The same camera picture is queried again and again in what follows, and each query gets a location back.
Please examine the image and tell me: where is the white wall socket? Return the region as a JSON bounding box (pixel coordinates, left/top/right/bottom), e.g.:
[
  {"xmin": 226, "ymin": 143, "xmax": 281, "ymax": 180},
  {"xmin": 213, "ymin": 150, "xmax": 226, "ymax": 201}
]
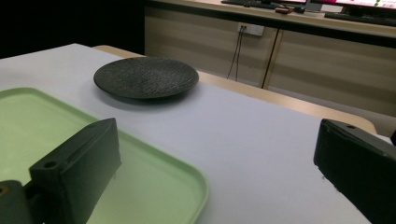
[{"xmin": 237, "ymin": 22, "xmax": 265, "ymax": 37}]

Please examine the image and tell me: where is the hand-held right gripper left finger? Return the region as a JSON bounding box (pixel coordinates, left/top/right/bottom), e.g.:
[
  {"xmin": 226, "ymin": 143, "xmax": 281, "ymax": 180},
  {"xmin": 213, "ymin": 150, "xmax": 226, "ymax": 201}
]
[{"xmin": 28, "ymin": 117, "xmax": 122, "ymax": 224}]

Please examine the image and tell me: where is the black round textured plate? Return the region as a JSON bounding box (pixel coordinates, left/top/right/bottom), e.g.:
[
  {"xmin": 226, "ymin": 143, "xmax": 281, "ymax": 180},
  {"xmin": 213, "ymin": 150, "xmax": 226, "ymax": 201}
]
[{"xmin": 92, "ymin": 56, "xmax": 200, "ymax": 101}]

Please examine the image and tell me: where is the long wooden desk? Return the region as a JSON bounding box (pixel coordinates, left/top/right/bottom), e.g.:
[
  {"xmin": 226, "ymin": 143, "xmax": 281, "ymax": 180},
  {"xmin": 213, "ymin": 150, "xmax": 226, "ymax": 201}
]
[{"xmin": 144, "ymin": 0, "xmax": 396, "ymax": 119}]

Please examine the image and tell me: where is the thin black cable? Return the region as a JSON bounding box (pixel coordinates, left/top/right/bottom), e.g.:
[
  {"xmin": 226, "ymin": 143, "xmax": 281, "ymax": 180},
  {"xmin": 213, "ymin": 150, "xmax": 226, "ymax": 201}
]
[
  {"xmin": 235, "ymin": 27, "xmax": 247, "ymax": 82},
  {"xmin": 226, "ymin": 26, "xmax": 244, "ymax": 79}
]

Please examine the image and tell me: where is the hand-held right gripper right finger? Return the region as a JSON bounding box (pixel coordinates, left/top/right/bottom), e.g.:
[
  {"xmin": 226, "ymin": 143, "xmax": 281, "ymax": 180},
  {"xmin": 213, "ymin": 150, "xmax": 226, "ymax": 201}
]
[{"xmin": 313, "ymin": 118, "xmax": 396, "ymax": 224}]

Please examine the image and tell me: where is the black keyboard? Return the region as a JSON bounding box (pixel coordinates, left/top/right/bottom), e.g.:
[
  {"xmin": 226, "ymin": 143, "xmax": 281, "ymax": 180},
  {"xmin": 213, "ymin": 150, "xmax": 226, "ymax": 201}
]
[
  {"xmin": 323, "ymin": 11, "xmax": 396, "ymax": 28},
  {"xmin": 220, "ymin": 0, "xmax": 278, "ymax": 9}
]

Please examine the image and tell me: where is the light green plastic tray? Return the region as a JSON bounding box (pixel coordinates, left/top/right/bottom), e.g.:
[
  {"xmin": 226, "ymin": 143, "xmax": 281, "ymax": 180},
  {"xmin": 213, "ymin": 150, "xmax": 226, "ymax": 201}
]
[{"xmin": 0, "ymin": 87, "xmax": 210, "ymax": 224}]

